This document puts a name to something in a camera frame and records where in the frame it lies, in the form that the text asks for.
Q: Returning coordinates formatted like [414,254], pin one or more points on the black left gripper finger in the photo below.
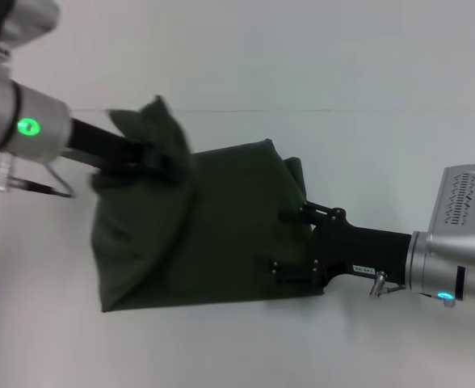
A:
[169,175]
[162,157]

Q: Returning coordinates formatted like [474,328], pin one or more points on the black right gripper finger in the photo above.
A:
[298,215]
[290,272]

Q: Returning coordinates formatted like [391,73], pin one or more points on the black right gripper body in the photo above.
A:
[358,250]

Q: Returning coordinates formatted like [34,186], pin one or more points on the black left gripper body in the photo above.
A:
[104,143]

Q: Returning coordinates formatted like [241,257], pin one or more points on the dark green t-shirt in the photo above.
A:
[221,234]

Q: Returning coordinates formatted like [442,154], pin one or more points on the silver elbow connector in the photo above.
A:
[378,285]

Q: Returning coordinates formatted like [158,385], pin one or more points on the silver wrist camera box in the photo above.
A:
[31,20]
[463,210]

